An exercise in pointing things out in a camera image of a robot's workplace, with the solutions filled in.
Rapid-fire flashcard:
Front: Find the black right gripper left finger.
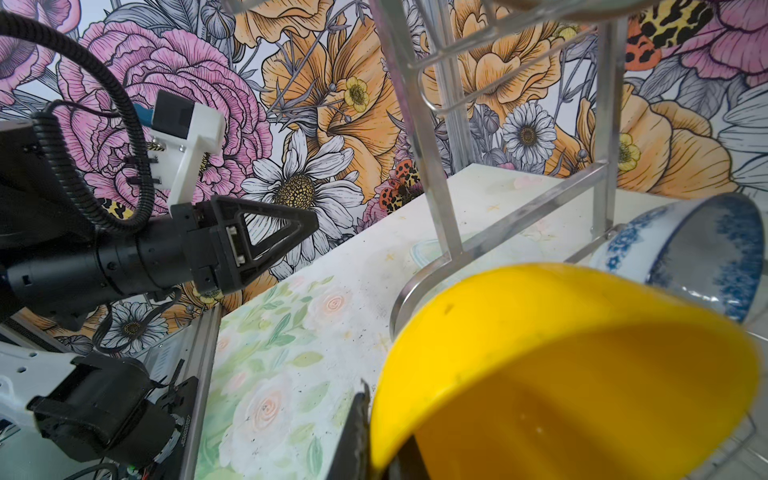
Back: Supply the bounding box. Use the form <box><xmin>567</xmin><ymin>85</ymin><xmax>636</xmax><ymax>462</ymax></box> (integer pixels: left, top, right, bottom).
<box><xmin>326</xmin><ymin>380</ymin><xmax>371</xmax><ymax>480</ymax></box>

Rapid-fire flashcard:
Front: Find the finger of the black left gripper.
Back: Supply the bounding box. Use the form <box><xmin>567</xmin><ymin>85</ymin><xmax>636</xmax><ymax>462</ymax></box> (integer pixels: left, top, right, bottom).
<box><xmin>194</xmin><ymin>196</ymin><xmax>319</xmax><ymax>294</ymax></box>

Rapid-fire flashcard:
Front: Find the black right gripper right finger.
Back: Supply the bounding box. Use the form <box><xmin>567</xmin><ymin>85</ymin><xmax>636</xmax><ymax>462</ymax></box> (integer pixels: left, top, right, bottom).
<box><xmin>386</xmin><ymin>440</ymin><xmax>429</xmax><ymax>480</ymax></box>

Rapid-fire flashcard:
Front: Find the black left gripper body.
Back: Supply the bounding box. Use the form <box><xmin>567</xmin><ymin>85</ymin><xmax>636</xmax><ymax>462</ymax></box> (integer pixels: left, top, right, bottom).
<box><xmin>1</xmin><ymin>215</ymin><xmax>240</xmax><ymax>330</ymax></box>

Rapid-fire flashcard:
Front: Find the yellow plastic bowl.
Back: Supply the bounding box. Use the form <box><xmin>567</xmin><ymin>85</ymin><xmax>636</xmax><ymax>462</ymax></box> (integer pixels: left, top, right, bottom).
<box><xmin>370</xmin><ymin>263</ymin><xmax>761</xmax><ymax>479</ymax></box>

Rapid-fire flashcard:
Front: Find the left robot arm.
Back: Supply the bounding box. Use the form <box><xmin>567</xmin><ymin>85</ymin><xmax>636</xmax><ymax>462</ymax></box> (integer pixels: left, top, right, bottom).
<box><xmin>1</xmin><ymin>114</ymin><xmax>318</xmax><ymax>472</ymax></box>

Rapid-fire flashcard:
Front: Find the metal two-tier dish rack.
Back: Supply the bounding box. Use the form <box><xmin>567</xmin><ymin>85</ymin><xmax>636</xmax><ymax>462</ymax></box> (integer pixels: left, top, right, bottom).
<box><xmin>221</xmin><ymin>0</ymin><xmax>768</xmax><ymax>480</ymax></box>

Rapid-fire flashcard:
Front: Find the front aluminium rail base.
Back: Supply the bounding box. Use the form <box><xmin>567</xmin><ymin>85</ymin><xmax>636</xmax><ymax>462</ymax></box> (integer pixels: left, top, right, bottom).
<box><xmin>139</xmin><ymin>306</ymin><xmax>222</xmax><ymax>479</ymax></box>

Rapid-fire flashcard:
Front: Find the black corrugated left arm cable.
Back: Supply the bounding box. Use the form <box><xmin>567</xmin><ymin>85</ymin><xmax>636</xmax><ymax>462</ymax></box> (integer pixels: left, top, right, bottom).
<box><xmin>0</xmin><ymin>10</ymin><xmax>157</xmax><ymax>236</ymax></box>

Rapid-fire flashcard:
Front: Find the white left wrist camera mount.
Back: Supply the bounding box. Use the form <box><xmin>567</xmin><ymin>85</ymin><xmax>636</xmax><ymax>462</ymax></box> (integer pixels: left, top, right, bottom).
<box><xmin>134</xmin><ymin>90</ymin><xmax>226</xmax><ymax>206</ymax></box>

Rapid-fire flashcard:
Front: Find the left rear aluminium frame post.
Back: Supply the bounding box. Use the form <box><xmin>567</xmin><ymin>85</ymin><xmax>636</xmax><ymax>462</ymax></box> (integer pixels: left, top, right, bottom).
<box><xmin>419</xmin><ymin>1</ymin><xmax>474</xmax><ymax>173</ymax></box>

